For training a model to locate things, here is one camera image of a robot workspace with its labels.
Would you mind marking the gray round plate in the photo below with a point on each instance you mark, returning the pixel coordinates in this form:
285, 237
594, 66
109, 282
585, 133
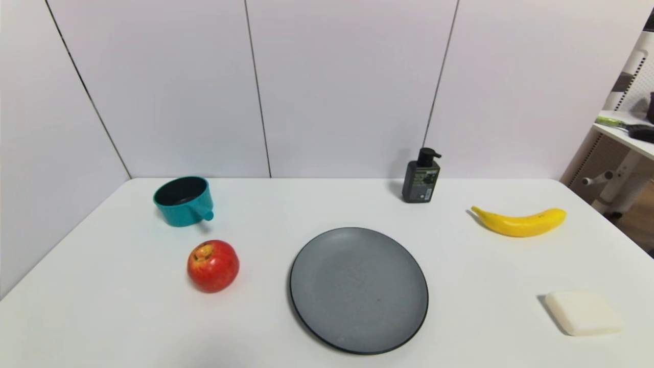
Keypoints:
357, 291

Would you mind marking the black pump dispenser bottle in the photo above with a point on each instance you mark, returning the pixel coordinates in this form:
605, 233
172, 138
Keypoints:
420, 181

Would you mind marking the red apple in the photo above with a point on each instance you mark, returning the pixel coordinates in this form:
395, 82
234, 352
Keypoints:
213, 268

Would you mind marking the yellow banana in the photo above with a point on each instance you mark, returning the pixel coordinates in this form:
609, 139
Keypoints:
521, 224

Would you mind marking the white square soap bar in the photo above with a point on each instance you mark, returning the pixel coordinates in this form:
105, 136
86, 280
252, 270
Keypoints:
582, 313

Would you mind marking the green tool on desk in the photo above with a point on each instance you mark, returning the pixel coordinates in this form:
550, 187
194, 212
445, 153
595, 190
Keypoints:
610, 121

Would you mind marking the white side desk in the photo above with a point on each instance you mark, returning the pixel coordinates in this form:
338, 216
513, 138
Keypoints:
626, 168

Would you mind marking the black brush on desk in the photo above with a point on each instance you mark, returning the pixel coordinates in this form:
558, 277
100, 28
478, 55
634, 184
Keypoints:
643, 133

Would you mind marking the white pegboard panel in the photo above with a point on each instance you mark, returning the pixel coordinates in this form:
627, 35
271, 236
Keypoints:
636, 71

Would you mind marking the dark container on desk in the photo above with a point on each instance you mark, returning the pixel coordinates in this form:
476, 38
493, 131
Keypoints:
651, 107

